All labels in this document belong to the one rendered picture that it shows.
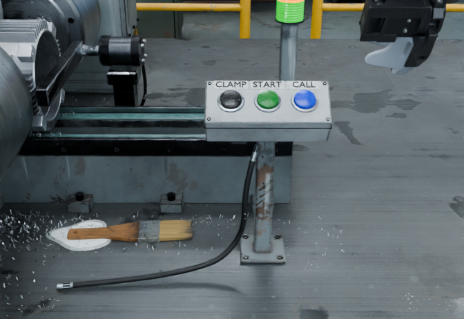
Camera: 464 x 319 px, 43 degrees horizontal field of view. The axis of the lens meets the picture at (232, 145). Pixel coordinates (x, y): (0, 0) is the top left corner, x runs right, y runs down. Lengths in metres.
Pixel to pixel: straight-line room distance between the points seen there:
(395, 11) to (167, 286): 0.50
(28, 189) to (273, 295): 0.48
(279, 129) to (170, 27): 3.47
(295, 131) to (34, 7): 0.62
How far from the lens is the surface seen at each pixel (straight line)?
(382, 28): 0.65
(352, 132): 1.34
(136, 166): 1.04
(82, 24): 1.21
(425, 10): 0.64
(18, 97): 0.87
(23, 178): 1.10
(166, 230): 0.99
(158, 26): 4.25
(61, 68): 1.06
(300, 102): 0.80
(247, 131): 0.80
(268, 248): 0.94
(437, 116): 1.48
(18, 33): 1.03
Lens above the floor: 1.38
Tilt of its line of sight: 27 degrees down
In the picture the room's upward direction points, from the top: straight up
